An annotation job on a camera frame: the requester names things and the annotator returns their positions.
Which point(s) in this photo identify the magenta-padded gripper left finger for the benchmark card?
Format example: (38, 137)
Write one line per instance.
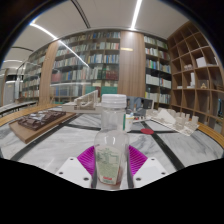
(75, 170)

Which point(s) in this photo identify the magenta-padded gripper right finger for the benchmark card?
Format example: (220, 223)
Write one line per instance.
(148, 170)

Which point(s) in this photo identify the clear plastic bottle white cap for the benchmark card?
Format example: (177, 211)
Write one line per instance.
(111, 143)

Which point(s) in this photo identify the flat round red coaster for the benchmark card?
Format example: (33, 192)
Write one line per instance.
(147, 131)

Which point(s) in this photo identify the small flat white model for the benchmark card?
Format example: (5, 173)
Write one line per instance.
(145, 118)

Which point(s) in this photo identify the white city block model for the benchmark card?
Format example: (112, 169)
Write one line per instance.
(173, 121)

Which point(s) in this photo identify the dark grey building model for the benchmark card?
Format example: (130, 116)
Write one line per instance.
(141, 105)

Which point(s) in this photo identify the white columned building model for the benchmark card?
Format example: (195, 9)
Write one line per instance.
(83, 104)

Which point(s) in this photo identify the narrow dark bookshelf unit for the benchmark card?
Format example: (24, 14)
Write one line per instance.
(156, 70)

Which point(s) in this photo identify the wooden cubby shelf unit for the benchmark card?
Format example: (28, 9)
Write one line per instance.
(196, 80)

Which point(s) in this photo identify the large wooden bookshelf unit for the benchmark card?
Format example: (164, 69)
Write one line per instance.
(83, 63)

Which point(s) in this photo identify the straight ceiling light strip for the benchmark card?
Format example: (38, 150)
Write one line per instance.
(136, 13)

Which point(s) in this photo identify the small gold wall plaque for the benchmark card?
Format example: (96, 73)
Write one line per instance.
(127, 49)

